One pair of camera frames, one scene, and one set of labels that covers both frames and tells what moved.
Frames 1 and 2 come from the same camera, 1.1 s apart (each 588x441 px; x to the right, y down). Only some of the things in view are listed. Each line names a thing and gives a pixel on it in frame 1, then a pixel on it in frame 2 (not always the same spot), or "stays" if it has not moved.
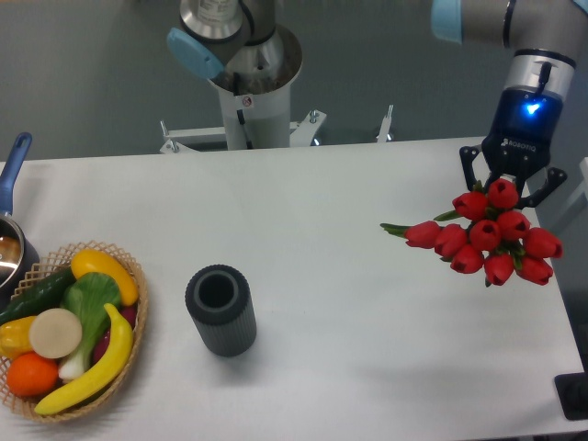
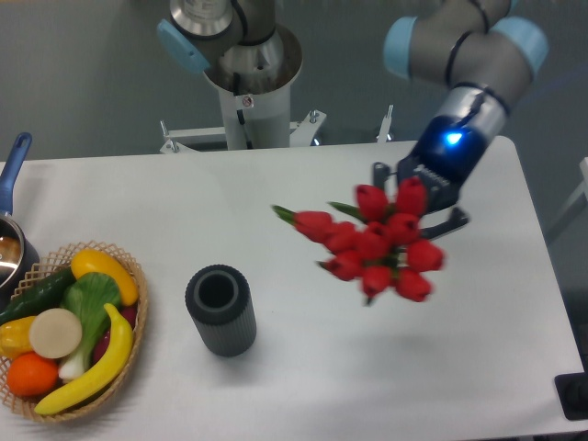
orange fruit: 30,375 stays
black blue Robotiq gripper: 520,139 → 444,155
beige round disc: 55,333 stays
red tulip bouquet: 482,235 → 379,246
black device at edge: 572,392 stays
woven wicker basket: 57,263 stays
